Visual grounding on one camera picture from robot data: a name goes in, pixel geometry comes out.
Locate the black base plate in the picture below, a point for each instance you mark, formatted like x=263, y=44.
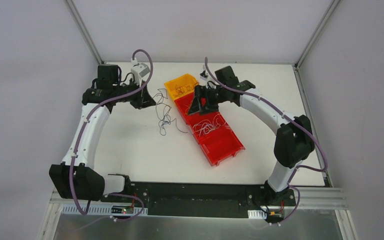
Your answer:
x=208, y=209

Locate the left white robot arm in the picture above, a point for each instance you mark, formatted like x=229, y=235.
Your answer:
x=75, y=173

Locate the yellow plastic bin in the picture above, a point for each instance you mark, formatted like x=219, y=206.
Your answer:
x=181, y=86

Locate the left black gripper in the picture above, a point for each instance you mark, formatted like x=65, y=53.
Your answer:
x=139, y=96

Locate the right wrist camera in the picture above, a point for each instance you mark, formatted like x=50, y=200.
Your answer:
x=204, y=76

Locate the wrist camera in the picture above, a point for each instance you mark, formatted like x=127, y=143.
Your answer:
x=139, y=71
x=204, y=76

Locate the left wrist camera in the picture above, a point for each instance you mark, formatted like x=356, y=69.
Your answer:
x=139, y=71

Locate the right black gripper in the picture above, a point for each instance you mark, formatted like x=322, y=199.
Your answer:
x=206, y=103

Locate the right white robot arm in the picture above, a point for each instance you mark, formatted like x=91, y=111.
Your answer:
x=293, y=142

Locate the red front bin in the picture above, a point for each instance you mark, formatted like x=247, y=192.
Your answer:
x=220, y=145

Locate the red middle bin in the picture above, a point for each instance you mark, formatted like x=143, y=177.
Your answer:
x=205, y=128

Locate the red bin near yellow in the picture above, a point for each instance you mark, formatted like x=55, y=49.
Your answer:
x=183, y=105

